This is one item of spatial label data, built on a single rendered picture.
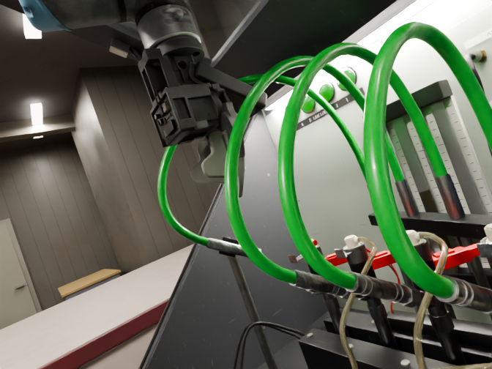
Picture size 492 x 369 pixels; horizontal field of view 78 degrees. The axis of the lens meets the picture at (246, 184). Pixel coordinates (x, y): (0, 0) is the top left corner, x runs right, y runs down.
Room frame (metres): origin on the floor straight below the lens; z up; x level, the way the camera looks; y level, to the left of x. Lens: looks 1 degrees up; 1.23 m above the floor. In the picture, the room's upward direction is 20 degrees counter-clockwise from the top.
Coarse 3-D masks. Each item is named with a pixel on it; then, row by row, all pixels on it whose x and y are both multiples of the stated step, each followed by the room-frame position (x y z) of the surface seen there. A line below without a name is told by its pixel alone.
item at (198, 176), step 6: (198, 144) 0.42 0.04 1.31; (204, 144) 0.42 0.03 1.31; (198, 150) 0.42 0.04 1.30; (204, 150) 0.42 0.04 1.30; (210, 150) 0.42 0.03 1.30; (204, 156) 0.42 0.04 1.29; (198, 162) 0.41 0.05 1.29; (192, 168) 0.40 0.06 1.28; (198, 168) 0.41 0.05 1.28; (192, 174) 0.40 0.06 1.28; (198, 174) 0.41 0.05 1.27; (204, 174) 0.41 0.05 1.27; (198, 180) 0.41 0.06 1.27; (204, 180) 0.41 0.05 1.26; (210, 180) 0.41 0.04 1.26; (216, 180) 0.42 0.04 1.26; (222, 180) 0.42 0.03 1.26
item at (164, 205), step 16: (240, 80) 0.55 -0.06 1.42; (256, 80) 0.55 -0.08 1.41; (288, 80) 0.56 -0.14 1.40; (320, 96) 0.57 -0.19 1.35; (336, 112) 0.57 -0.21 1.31; (352, 144) 0.58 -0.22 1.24; (160, 176) 0.51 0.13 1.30; (160, 192) 0.51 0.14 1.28; (176, 224) 0.51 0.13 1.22; (192, 240) 0.52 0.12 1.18
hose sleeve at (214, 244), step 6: (210, 240) 0.52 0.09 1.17; (216, 240) 0.52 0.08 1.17; (210, 246) 0.52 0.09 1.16; (216, 246) 0.52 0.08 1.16; (222, 246) 0.52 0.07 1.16; (228, 246) 0.52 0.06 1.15; (234, 246) 0.53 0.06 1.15; (240, 246) 0.53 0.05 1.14; (228, 252) 0.52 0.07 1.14; (234, 252) 0.52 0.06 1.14; (240, 252) 0.52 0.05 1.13
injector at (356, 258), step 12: (360, 252) 0.39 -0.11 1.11; (348, 264) 0.41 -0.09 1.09; (360, 264) 0.39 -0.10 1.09; (372, 276) 0.39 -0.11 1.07; (372, 300) 0.40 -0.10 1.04; (372, 312) 0.40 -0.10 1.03; (384, 312) 0.40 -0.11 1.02; (384, 324) 0.40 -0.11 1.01; (384, 336) 0.40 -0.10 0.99; (396, 348) 0.40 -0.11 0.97
